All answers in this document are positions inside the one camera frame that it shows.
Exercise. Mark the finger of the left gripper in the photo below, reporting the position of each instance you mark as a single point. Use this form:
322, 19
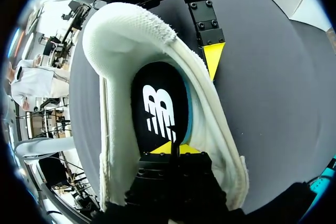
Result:
208, 27

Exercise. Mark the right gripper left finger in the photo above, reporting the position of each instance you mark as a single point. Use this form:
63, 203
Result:
155, 174

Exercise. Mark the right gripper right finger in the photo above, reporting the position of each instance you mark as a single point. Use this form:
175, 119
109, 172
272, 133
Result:
197, 176

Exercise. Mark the blue and black insole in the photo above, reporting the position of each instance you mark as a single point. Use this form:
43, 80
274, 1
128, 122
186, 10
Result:
160, 103

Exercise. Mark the white mesh shoe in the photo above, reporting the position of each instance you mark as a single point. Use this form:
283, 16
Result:
118, 58

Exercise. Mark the teal box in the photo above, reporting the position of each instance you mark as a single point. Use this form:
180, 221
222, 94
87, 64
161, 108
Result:
323, 179

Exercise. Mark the person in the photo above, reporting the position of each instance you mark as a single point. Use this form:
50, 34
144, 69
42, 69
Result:
34, 79

